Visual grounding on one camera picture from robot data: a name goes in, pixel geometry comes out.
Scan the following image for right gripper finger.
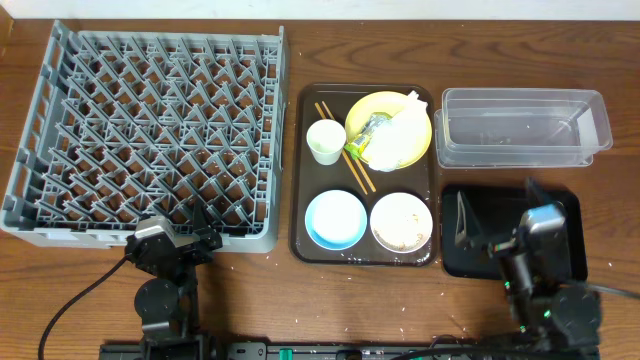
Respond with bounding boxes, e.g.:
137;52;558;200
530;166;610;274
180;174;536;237
454;191;483;249
525;177;565;213

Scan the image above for white bowl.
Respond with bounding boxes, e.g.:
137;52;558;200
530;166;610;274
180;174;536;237
369;192;434;254

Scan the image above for rice and food scraps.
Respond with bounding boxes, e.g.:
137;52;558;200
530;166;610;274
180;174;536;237
374;213;424;251

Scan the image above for white napkin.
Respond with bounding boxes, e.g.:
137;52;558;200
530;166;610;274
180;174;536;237
363;91;432;172

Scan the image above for green yellow snack wrapper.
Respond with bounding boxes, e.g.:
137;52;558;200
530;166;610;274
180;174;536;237
345;112;392;159

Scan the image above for white paper cup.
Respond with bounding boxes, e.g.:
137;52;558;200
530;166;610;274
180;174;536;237
306;119;347;166

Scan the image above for yellow plastic plate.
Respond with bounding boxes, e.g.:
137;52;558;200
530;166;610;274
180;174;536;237
345;90;432;172

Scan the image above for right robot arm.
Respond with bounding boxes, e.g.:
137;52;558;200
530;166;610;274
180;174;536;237
442;179;602;359

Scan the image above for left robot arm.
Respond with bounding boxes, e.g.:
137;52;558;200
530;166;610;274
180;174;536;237
125;201;223;360

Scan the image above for black waste tray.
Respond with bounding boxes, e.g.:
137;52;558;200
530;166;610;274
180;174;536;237
441;184;588;281

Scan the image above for clear plastic waste bin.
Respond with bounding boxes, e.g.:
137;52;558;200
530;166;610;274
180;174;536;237
434;88;613;169

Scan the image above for grey plastic dishwasher rack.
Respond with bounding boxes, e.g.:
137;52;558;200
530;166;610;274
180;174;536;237
1;22;290;253

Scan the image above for dark brown serving tray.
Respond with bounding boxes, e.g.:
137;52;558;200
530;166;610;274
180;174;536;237
289;83;439;267

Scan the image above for right wooden chopstick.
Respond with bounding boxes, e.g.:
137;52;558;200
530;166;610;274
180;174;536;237
320;100;378;194

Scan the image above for wooden chopstick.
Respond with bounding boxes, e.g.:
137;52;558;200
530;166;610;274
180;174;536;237
320;100;378;194
314;101;368;195

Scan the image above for light blue bowl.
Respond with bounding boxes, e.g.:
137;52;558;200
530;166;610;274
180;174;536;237
304;190;368;251

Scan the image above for left wooden chopstick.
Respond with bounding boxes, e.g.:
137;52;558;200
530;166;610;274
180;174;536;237
314;101;368;195

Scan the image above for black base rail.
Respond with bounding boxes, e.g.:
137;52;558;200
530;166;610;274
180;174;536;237
98;342;600;360

